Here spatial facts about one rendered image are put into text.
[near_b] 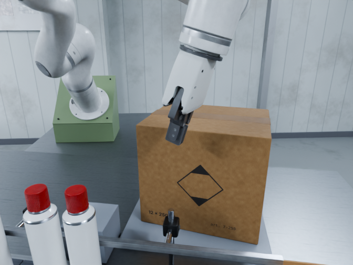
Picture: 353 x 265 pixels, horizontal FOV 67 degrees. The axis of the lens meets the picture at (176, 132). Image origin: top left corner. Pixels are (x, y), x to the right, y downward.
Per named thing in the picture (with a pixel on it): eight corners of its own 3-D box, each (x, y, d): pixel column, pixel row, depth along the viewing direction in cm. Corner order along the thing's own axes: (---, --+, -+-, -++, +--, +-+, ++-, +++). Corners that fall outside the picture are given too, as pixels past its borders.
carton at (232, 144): (140, 221, 70) (135, 124, 61) (168, 178, 92) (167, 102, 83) (258, 245, 62) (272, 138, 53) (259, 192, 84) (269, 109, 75)
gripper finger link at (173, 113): (187, 70, 44) (189, 89, 49) (164, 108, 42) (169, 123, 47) (193, 73, 43) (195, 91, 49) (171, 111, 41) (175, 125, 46)
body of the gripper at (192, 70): (193, 40, 50) (177, 96, 54) (170, 37, 41) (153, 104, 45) (230, 52, 47) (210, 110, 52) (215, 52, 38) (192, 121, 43)
